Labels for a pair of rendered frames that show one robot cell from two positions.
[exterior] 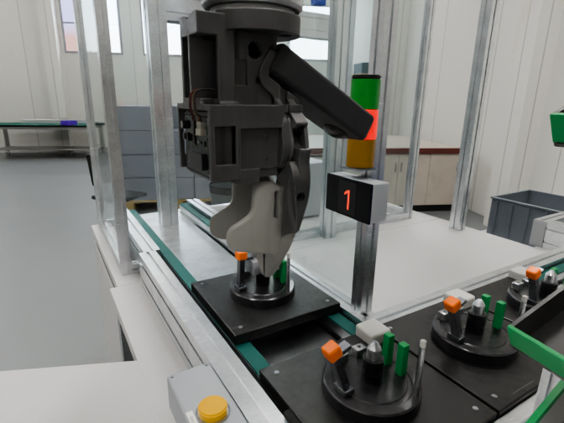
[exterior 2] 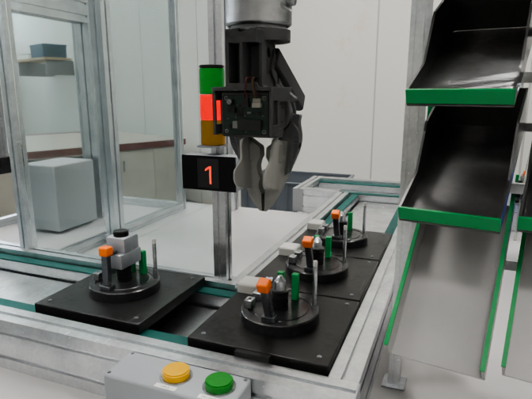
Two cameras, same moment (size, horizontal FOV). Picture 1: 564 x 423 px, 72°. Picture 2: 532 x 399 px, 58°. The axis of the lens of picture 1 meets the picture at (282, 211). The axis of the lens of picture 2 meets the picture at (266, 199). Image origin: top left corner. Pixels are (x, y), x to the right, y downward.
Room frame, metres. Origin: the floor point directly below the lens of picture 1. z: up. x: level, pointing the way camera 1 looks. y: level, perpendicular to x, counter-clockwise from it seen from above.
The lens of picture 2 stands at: (-0.14, 0.36, 1.37)
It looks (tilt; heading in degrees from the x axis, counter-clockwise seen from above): 13 degrees down; 323
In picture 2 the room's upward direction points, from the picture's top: straight up
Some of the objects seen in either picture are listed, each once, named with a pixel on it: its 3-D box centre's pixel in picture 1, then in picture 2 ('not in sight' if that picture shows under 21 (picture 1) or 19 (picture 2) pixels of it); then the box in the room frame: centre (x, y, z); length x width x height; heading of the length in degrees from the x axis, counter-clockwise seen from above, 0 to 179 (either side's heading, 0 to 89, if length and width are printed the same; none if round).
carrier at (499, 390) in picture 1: (477, 318); (317, 252); (0.60, -0.34, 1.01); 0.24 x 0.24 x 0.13; 32
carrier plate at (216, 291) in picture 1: (262, 295); (125, 293); (0.77, 0.04, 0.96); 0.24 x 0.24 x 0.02; 32
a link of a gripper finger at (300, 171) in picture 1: (284, 180); (281, 137); (0.31, 0.00, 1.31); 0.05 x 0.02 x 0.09; 32
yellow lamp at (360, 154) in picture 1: (360, 152); (213, 132); (0.70, -0.14, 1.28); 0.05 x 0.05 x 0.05
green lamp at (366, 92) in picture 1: (365, 94); (211, 81); (0.70, -0.14, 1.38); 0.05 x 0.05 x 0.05
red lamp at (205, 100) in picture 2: (362, 123); (212, 107); (0.70, -0.14, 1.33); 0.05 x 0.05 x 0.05
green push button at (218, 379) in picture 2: not in sight; (218, 385); (0.38, 0.05, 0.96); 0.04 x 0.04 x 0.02
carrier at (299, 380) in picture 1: (373, 364); (279, 295); (0.48, -0.13, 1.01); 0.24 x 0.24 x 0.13; 32
